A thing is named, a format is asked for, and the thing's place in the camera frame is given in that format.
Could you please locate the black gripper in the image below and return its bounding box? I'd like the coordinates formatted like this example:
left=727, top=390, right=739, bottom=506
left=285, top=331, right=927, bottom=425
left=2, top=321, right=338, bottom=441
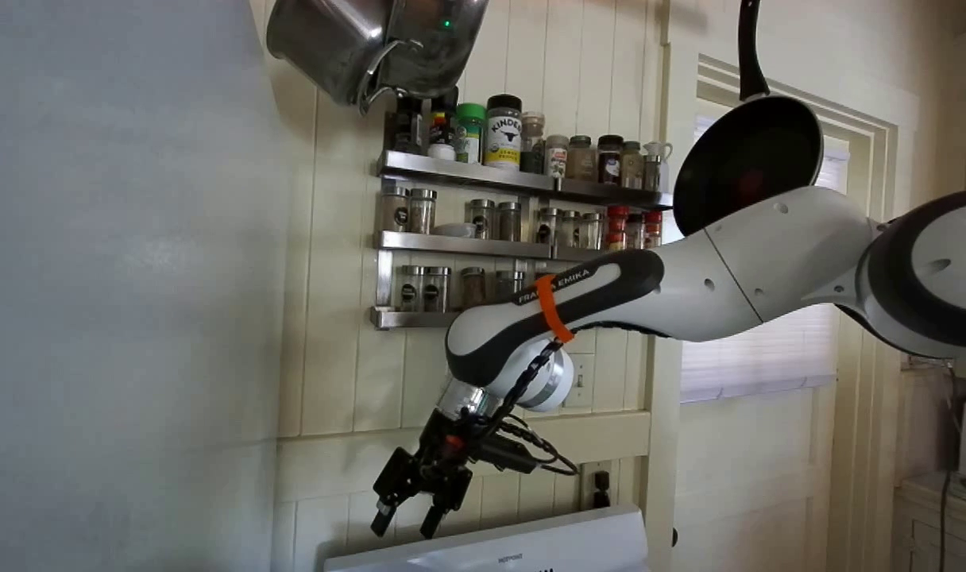
left=367, top=411, right=477, bottom=543

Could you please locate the hanging steel bowl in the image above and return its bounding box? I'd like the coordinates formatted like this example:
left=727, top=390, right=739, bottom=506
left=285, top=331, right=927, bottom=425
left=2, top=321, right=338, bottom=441
left=376, top=0, right=492, bottom=96

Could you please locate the white gas stove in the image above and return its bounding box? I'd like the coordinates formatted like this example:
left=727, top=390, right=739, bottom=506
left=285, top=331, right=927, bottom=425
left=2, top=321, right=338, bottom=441
left=321, top=506, right=654, bottom=572

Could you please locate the metal spice rack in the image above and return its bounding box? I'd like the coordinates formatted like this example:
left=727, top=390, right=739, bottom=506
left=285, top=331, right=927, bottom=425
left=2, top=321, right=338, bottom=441
left=366, top=147, right=669, bottom=335

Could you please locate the white door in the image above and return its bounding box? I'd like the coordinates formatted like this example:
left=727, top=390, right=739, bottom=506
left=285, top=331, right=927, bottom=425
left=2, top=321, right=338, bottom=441
left=666, top=52, right=909, bottom=572

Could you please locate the red spice jar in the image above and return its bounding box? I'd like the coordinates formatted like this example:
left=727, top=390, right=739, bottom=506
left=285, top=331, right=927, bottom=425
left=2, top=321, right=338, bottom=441
left=640, top=206, right=666, bottom=250
left=602, top=202, right=632, bottom=250

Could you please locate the white refrigerator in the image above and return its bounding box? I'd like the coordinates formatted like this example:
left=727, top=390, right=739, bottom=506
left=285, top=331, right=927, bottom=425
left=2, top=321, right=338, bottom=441
left=0, top=0, right=285, bottom=572

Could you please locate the green lid spice jar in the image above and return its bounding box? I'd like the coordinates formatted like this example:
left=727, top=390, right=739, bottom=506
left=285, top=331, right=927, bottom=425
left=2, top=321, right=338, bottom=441
left=451, top=102, right=488, bottom=167

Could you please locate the dark glass bottle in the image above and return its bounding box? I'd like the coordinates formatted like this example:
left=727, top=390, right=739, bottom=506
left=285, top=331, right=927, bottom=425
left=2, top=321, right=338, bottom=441
left=384, top=92, right=430, bottom=155

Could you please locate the large black lid spice jar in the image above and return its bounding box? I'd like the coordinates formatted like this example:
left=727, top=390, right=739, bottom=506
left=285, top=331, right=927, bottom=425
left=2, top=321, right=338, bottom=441
left=481, top=92, right=526, bottom=173

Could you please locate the hanging steel pot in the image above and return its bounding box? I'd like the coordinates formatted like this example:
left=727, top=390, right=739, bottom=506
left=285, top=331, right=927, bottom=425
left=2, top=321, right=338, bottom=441
left=263, top=0, right=422, bottom=109

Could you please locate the black frying pan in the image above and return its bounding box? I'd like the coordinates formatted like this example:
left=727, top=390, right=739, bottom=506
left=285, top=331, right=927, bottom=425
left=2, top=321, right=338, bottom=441
left=669, top=0, right=826, bottom=238

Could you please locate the white cabinet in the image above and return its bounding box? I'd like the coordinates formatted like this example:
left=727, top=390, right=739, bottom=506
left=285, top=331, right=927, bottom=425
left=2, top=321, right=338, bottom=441
left=889, top=474, right=966, bottom=572

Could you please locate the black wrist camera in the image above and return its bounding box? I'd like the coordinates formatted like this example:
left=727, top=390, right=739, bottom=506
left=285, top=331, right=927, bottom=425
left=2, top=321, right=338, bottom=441
left=472, top=429, right=541, bottom=478

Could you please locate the black braided cable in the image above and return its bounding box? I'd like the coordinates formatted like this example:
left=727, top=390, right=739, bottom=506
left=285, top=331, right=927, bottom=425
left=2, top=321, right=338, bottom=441
left=480, top=337, right=585, bottom=479

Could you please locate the white wall switch plate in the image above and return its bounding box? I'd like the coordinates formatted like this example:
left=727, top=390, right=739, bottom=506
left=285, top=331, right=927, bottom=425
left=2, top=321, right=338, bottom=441
left=573, top=350, right=598, bottom=413

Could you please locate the orange cable strap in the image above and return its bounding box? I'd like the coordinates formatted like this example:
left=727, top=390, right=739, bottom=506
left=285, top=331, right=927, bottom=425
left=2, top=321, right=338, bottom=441
left=530, top=270, right=577, bottom=347

